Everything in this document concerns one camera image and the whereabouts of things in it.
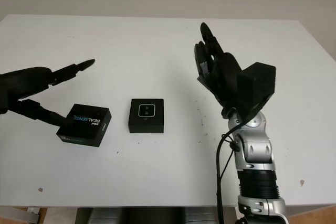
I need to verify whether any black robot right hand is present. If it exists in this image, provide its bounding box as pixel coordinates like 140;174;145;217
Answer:
193;22;249;120

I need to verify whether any black Intel RealSense box lid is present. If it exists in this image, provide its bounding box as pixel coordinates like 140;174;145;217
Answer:
56;103;113;148

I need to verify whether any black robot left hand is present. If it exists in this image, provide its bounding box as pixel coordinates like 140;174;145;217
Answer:
0;58;96;130

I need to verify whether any silver depth camera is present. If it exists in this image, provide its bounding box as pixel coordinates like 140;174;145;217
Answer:
138;104;156;118

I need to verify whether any grey robot torso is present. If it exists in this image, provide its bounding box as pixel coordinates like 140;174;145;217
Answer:
75;207;237;224

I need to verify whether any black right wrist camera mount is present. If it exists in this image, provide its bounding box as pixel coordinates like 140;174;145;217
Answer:
236;62;277;120

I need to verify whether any grey metal bracket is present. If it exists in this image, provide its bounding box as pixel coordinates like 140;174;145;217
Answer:
25;207;40;224

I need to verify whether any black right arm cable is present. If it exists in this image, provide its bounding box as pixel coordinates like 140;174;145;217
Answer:
215;119;250;224

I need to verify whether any black camera box base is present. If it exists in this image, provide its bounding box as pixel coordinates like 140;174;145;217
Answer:
128;98;165;134

